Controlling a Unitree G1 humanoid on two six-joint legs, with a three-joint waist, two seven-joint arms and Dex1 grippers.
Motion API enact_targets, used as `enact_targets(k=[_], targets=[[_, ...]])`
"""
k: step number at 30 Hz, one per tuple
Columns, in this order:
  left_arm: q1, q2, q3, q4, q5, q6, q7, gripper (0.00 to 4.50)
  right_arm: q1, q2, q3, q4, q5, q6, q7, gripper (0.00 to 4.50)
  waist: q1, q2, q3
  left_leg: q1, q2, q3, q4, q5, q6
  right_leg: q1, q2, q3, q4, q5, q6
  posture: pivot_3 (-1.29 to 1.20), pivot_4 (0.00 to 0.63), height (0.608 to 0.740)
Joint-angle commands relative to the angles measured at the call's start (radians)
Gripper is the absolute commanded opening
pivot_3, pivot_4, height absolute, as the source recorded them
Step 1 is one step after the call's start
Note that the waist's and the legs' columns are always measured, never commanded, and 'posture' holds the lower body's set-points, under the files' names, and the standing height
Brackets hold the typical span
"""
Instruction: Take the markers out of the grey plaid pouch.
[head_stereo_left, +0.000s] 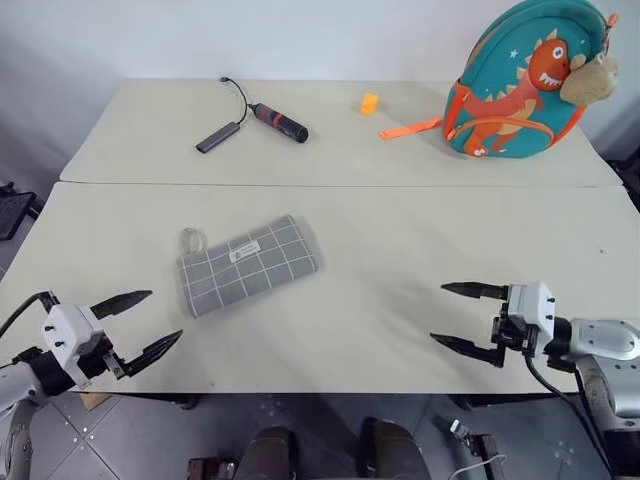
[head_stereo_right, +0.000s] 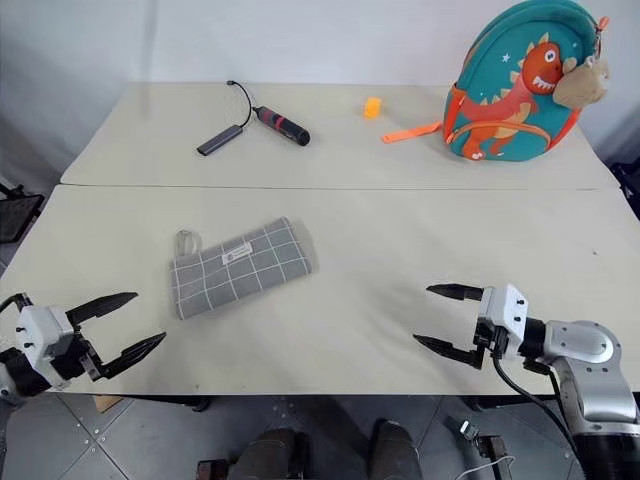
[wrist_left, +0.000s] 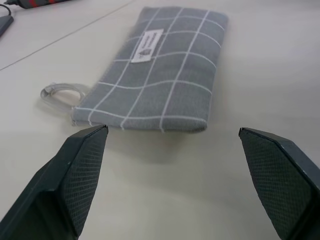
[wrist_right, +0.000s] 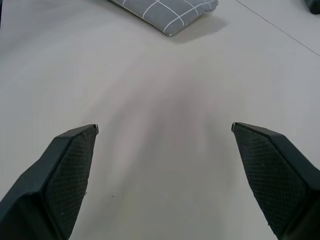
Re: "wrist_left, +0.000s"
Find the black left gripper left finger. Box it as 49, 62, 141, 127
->
0, 124, 109, 240

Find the black and red object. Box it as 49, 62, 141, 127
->
5, 0, 63, 10

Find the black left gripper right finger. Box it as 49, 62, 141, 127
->
238, 127, 320, 240

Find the grey checked fabric pouch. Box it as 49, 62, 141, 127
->
40, 6, 230, 133

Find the black cable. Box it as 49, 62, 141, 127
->
0, 4, 12, 18

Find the dark flat device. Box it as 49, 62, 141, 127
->
0, 14, 15, 38

